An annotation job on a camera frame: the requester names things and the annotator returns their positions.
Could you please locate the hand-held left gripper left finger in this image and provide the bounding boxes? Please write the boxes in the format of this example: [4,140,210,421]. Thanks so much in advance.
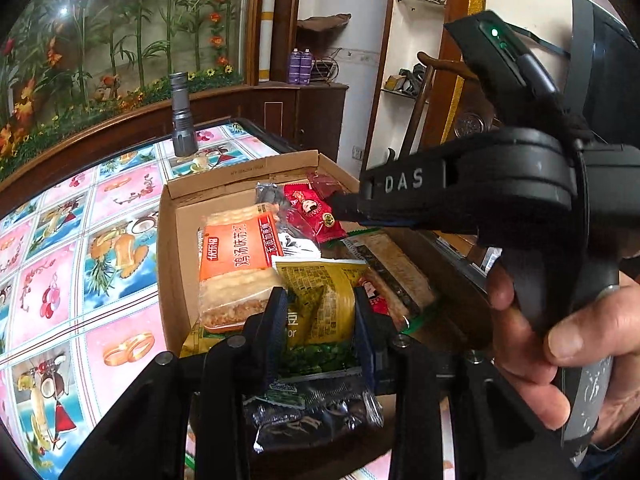
[60,287,291,480]

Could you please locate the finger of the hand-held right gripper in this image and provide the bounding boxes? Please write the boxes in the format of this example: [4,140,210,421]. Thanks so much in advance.
[357,212,481,236]
[327,191,383,222]

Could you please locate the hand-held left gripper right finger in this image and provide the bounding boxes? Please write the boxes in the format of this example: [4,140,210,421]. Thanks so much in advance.
[352,285,571,480]

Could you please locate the dark red snack packet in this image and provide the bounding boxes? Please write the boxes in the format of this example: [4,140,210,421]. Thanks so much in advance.
[306,170,346,198]

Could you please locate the red face-print candy packet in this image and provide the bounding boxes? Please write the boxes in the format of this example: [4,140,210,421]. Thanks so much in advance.
[282,182,347,243]
[360,272,396,316]

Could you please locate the leafy green cracker packet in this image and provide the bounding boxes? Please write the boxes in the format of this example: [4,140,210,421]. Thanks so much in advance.
[345,230,438,333]

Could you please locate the yellow pea snack packet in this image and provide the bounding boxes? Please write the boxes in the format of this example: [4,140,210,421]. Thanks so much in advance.
[274,256,371,376]

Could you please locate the yellow green snack packet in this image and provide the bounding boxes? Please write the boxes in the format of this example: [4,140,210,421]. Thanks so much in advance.
[180,322,231,358]

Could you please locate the orange cracker packet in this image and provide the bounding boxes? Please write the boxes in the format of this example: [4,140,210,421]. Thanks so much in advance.
[197,204,291,333]

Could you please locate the silver foil snack packet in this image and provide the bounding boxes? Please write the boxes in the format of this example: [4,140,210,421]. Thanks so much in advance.
[255,180,287,207]
[242,375,385,455]

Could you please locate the cardboard box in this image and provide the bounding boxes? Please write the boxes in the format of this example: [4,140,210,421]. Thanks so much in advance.
[157,149,496,480]

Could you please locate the person's right forearm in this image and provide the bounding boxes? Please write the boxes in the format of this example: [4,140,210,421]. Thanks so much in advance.
[582,430,636,480]

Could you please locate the person's right hand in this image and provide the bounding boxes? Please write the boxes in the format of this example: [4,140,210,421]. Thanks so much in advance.
[487,262,640,461]

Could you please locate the wooden chair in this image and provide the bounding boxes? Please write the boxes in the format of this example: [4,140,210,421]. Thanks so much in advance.
[400,51,501,156]

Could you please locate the wooden sideboard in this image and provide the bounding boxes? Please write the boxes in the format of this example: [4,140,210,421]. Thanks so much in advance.
[0,80,349,216]

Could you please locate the dark jumbled objects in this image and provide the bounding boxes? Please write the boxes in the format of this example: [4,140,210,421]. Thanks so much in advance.
[385,62,426,96]

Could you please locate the black television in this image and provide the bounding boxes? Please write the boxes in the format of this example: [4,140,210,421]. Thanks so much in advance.
[570,0,640,148]

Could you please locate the brown corner shelf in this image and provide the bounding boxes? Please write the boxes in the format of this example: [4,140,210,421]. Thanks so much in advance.
[297,12,351,33]

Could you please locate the grey flashlight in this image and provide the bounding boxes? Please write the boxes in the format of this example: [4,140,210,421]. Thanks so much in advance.
[168,72,200,157]

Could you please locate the white and yellow paper roll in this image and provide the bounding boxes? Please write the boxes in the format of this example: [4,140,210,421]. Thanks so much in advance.
[257,0,281,83]

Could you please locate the printed tablecloth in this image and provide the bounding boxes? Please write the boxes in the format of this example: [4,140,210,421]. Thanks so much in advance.
[0,119,396,480]

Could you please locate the glass artificial plant display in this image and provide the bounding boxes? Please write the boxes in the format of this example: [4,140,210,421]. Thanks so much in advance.
[0,0,261,181]

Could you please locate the wooden frame with gold trim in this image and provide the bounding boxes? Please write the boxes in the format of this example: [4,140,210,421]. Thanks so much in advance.
[440,0,488,141]

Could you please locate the wire basket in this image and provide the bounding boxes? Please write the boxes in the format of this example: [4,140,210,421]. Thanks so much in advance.
[311,57,337,83]

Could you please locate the white wall shelf unit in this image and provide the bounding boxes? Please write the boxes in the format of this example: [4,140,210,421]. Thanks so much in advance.
[377,0,451,111]

